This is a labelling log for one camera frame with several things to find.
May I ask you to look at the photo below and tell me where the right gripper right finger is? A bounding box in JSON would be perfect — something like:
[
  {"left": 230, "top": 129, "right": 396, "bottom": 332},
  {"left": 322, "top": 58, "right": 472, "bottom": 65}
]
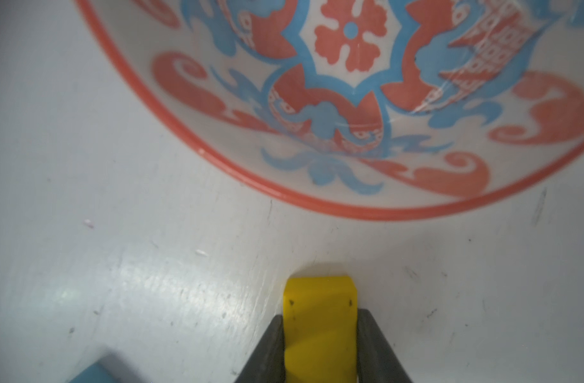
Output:
[{"left": 357, "top": 309, "right": 412, "bottom": 383}]

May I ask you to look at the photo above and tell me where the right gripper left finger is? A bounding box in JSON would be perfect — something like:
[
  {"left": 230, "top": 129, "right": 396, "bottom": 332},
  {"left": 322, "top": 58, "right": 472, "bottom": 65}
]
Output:
[{"left": 234, "top": 314, "right": 286, "bottom": 383}]

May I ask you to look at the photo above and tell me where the yellow square block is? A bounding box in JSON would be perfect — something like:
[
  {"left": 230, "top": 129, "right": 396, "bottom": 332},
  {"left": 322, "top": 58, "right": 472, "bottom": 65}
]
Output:
[{"left": 283, "top": 276, "right": 358, "bottom": 382}]

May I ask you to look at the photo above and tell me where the blue ridged block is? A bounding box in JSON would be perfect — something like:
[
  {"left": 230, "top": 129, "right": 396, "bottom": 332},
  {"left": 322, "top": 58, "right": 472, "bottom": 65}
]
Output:
[{"left": 69, "top": 362, "right": 123, "bottom": 383}]

